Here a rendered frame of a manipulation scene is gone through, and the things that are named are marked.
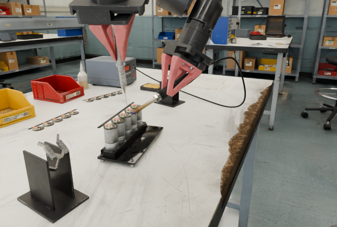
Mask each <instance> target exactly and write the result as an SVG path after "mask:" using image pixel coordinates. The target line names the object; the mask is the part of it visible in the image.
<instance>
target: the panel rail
mask: <svg viewBox="0 0 337 227"><path fill-rule="evenodd" d="M132 104H134V102H132V103H131V104H129V105H128V106H126V107H125V108H124V109H122V110H121V111H119V112H118V113H117V114H115V115H114V116H112V117H111V118H110V119H108V120H107V121H105V122H104V123H102V124H101V125H100V126H98V127H97V128H101V127H102V126H104V125H105V124H106V123H108V122H109V121H111V120H112V119H113V118H114V117H116V116H118V115H119V114H120V113H121V112H123V111H125V109H127V108H128V107H129V106H131V105H132Z"/></svg>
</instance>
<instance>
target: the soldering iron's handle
mask: <svg viewBox="0 0 337 227"><path fill-rule="evenodd" d="M207 68H209V66H208V65H206V67H205V70H206V69H207ZM188 74H189V73H186V74H185V75H183V76H181V77H180V78H178V79H176V80H175V82H174V86H173V89H174V88H175V87H176V86H177V85H178V84H179V83H180V82H181V81H182V80H183V79H184V78H185V77H186V76H187V75H188ZM198 77H199V76H198ZM196 78H197V77H196ZM196 78H195V79H196ZM195 79H194V80H195ZM194 80H192V81H194ZM192 81H191V82H192ZM191 82H189V83H188V84H190V83H191ZM188 84H187V85H188ZM185 86H186V85H185ZM166 92H167V86H166V87H164V88H162V89H161V90H157V93H159V94H160V95H161V97H162V99H161V100H162V101H164V100H165V99H166V98H167V97H169V95H167V94H166Z"/></svg>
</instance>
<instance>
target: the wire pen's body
mask: <svg viewBox="0 0 337 227"><path fill-rule="evenodd" d="M111 28H112V35H113V41H114V48H115V54H116V60H117V63H116V67H118V73H119V79H120V85H121V87H126V86H127V83H126V76H125V69H124V67H125V62H123V61H122V60H121V57H120V54H119V50H118V46H117V41H116V37H115V33H114V29H113V27H111Z"/></svg>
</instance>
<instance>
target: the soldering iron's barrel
mask: <svg viewBox="0 0 337 227"><path fill-rule="evenodd" d="M161 99H162V97H161V95H160V94H159V93H157V94H156V95H154V96H153V98H152V99H151V100H149V101H148V102H146V103H144V104H143V105H141V106H140V107H138V108H136V109H135V110H133V111H132V112H133V113H134V114H136V113H138V112H139V111H141V110H142V109H144V108H146V107H147V106H149V105H150V104H152V103H153V102H155V101H156V102H158V101H160V100H161Z"/></svg>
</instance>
